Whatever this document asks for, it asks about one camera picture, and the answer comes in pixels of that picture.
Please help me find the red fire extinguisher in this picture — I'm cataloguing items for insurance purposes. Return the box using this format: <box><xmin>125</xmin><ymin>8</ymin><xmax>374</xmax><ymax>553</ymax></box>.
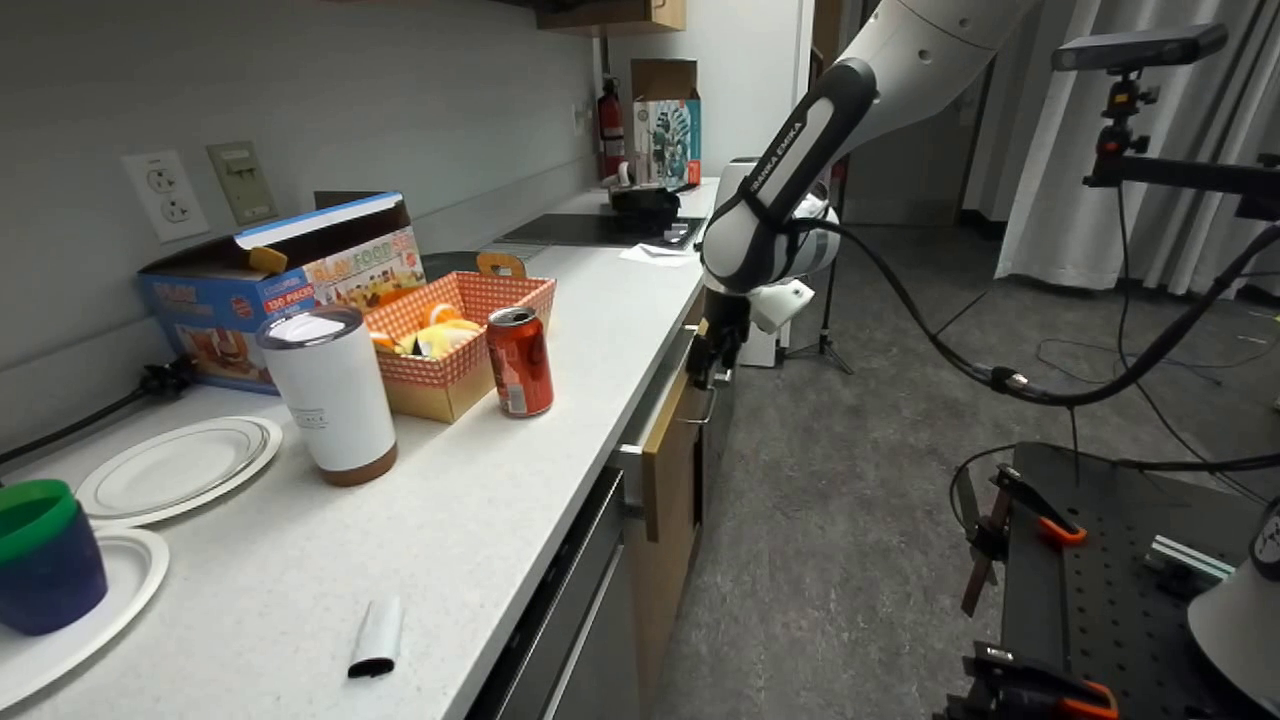
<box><xmin>593</xmin><ymin>77</ymin><xmax>632</xmax><ymax>187</ymax></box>

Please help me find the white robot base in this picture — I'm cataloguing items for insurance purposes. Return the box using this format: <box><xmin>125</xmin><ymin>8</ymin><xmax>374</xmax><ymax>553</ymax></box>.
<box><xmin>1186</xmin><ymin>496</ymin><xmax>1280</xmax><ymax>715</ymax></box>

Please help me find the black stovetop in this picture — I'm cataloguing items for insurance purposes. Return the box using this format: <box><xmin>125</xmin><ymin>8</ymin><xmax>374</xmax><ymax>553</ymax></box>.
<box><xmin>501</xmin><ymin>207</ymin><xmax>708</xmax><ymax>251</ymax></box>

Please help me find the silver drawer handle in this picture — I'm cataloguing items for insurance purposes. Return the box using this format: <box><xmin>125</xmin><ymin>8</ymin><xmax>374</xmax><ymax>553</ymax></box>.
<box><xmin>613</xmin><ymin>385</ymin><xmax>687</xmax><ymax>514</ymax></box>

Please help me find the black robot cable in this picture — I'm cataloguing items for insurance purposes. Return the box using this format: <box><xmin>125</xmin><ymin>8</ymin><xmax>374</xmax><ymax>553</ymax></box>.
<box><xmin>783</xmin><ymin>215</ymin><xmax>1280</xmax><ymax>413</ymax></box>

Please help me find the tall printed carton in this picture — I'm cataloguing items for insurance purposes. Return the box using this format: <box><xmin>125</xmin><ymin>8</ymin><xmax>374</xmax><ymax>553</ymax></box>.
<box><xmin>627</xmin><ymin>56</ymin><xmax>704</xmax><ymax>192</ymax></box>

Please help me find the orange handled clamp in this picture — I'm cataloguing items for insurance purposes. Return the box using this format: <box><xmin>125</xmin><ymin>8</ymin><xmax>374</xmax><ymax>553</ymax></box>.
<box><xmin>949</xmin><ymin>461</ymin><xmax>1093</xmax><ymax>621</ymax></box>
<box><xmin>961</xmin><ymin>640</ymin><xmax>1126</xmax><ymax>720</ymax></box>

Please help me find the wooden upper cabinet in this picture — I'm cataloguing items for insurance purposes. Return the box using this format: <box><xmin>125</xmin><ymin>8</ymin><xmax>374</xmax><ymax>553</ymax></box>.
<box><xmin>534</xmin><ymin>0</ymin><xmax>693</xmax><ymax>35</ymax></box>

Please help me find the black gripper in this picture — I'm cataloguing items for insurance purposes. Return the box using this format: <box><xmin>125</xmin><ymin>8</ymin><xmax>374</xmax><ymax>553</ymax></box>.
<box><xmin>687</xmin><ymin>281</ymin><xmax>755</xmax><ymax>394</ymax></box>

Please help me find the grey wall switch plate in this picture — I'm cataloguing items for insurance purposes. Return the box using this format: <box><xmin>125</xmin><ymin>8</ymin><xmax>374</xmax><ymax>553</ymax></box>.
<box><xmin>203</xmin><ymin>137</ymin><xmax>282</xmax><ymax>230</ymax></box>

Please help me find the red checkered cardboard box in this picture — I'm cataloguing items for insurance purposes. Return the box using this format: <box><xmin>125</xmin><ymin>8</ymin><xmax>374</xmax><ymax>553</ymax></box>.
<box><xmin>361</xmin><ymin>270</ymin><xmax>560</xmax><ymax>429</ymax></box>

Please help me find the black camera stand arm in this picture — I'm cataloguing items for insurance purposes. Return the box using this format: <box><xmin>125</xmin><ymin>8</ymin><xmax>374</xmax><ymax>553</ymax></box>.
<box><xmin>1082</xmin><ymin>73</ymin><xmax>1280</xmax><ymax>224</ymax></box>

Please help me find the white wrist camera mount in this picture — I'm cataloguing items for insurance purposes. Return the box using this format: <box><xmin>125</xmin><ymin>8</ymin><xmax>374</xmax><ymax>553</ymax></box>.
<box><xmin>744</xmin><ymin>277</ymin><xmax>822</xmax><ymax>336</ymax></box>

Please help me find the white tumbler with brown base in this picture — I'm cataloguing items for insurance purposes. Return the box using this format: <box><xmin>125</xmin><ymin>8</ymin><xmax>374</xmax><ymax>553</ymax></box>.
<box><xmin>252</xmin><ymin>308</ymin><xmax>403</xmax><ymax>489</ymax></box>

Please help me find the black perforated table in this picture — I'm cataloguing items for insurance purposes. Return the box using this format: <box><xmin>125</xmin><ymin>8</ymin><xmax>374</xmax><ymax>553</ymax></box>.
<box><xmin>993</xmin><ymin>440</ymin><xmax>1280</xmax><ymax>720</ymax></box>

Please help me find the black power cord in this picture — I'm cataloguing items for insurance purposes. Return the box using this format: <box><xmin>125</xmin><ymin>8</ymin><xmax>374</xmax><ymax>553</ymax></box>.
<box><xmin>0</xmin><ymin>357</ymin><xmax>203</xmax><ymax>464</ymax></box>

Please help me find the blue cup with green rim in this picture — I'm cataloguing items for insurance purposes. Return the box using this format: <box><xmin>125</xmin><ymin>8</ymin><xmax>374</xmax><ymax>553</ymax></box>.
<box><xmin>0</xmin><ymin>476</ymin><xmax>114</xmax><ymax>640</ymax></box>

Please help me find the red soda can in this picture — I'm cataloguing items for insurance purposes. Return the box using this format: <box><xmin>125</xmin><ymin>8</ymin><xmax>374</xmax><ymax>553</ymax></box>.
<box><xmin>484</xmin><ymin>302</ymin><xmax>560</xmax><ymax>424</ymax></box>

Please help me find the black pot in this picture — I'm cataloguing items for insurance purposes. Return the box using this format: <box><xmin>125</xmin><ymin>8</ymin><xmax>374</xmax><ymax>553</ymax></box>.
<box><xmin>607</xmin><ymin>178</ymin><xmax>687</xmax><ymax>232</ymax></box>

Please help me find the white curtain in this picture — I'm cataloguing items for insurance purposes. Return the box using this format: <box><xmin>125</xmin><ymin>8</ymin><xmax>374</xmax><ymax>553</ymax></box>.
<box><xmin>961</xmin><ymin>0</ymin><xmax>1280</xmax><ymax>302</ymax></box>

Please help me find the yellow plush toy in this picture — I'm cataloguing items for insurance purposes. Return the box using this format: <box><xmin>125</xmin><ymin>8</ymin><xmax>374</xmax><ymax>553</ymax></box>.
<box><xmin>391</xmin><ymin>302</ymin><xmax>490</xmax><ymax>361</ymax></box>

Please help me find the black camera on stand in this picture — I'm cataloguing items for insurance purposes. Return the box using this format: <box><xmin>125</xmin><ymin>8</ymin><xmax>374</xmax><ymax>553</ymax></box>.
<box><xmin>1052</xmin><ymin>22</ymin><xmax>1232</xmax><ymax>77</ymax></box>

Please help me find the blue cardboard box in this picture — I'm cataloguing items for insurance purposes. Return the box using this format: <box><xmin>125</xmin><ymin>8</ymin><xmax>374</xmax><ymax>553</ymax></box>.
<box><xmin>135</xmin><ymin>187</ymin><xmax>431</xmax><ymax>398</ymax></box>

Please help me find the white wall outlet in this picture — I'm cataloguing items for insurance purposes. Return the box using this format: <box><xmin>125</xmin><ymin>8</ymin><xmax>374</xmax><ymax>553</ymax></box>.
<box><xmin>122</xmin><ymin>149</ymin><xmax>212</xmax><ymax>243</ymax></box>

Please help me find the white drawer with wooden front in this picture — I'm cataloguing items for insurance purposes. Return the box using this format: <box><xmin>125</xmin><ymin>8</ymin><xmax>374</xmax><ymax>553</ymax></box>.
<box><xmin>615</xmin><ymin>334</ymin><xmax>711</xmax><ymax>545</ymax></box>

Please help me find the dark steel dishwasher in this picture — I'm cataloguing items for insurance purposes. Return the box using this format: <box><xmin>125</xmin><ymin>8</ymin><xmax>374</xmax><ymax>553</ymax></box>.
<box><xmin>466</xmin><ymin>464</ymin><xmax>648</xmax><ymax>720</ymax></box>

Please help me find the small white marker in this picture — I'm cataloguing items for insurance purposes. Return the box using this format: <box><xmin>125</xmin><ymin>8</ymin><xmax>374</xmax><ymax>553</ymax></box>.
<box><xmin>344</xmin><ymin>593</ymin><xmax>410</xmax><ymax>682</ymax></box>

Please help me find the white plate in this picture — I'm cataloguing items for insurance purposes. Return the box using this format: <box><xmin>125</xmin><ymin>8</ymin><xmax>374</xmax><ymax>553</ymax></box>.
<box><xmin>0</xmin><ymin>525</ymin><xmax>175</xmax><ymax>715</ymax></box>
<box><xmin>78</xmin><ymin>413</ymin><xmax>290</xmax><ymax>531</ymax></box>

